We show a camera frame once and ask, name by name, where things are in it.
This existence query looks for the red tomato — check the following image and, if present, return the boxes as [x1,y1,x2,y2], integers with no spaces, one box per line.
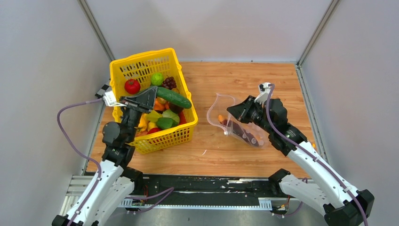
[124,79,141,95]

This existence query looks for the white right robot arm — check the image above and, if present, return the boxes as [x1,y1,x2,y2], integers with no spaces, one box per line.
[227,96,375,226]

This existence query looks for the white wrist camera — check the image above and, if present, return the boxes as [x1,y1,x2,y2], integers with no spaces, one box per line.
[103,90,120,107]
[255,82,271,105]

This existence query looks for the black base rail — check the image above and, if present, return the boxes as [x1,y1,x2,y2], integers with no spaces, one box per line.
[129,174,290,207]

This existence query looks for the yellow plastic basket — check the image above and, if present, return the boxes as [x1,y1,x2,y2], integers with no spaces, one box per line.
[110,48,198,154]

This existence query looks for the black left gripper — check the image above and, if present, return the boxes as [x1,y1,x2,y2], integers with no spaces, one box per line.
[120,86,159,142]

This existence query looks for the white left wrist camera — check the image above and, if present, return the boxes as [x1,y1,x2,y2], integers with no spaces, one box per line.
[103,90,120,107]

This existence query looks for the yellow bell pepper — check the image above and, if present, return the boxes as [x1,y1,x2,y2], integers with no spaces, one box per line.
[137,113,148,133]

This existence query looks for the dark purple mangosteen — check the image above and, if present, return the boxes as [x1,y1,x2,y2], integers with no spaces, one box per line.
[168,102,184,114]

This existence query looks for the red chili pepper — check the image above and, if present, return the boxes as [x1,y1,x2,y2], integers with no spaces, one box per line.
[147,128,162,134]

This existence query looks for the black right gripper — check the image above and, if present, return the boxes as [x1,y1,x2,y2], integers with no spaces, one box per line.
[226,96,273,134]

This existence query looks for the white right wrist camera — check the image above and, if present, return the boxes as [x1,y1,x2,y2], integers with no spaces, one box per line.
[255,82,271,105]

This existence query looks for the green cucumber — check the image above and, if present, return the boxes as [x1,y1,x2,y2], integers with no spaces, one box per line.
[156,87,192,109]

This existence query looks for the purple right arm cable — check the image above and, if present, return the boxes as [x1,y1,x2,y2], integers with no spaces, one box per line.
[264,83,370,226]

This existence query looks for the dark purple grapes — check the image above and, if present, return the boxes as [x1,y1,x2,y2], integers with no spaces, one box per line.
[161,77,177,90]

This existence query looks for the green leafy vegetable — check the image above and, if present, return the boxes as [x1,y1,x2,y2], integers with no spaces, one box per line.
[162,109,180,124]

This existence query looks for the black white checkerboard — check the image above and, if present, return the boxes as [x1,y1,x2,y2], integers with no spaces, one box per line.
[95,83,112,98]

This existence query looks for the green bell pepper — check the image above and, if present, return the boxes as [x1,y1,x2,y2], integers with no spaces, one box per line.
[156,117,178,130]

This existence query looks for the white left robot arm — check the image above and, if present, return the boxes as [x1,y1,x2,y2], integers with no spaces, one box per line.
[51,87,158,226]

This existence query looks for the clear zip top bag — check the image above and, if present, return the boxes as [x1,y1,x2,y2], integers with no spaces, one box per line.
[207,93,270,149]

